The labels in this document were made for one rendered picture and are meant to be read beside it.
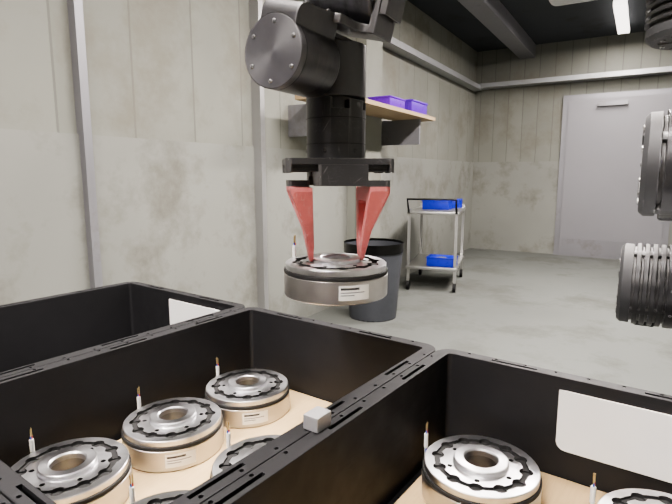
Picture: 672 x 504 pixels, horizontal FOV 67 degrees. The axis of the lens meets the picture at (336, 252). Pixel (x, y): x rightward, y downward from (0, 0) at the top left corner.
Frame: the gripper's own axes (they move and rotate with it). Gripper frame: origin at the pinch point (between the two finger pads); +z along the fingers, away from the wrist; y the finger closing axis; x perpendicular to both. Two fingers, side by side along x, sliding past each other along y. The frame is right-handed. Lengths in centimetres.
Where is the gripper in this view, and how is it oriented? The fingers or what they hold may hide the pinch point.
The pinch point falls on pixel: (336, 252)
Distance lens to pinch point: 50.4
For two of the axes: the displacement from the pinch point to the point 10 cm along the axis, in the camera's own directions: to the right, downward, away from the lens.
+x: -1.5, -1.5, 9.8
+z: 0.0, 9.9, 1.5
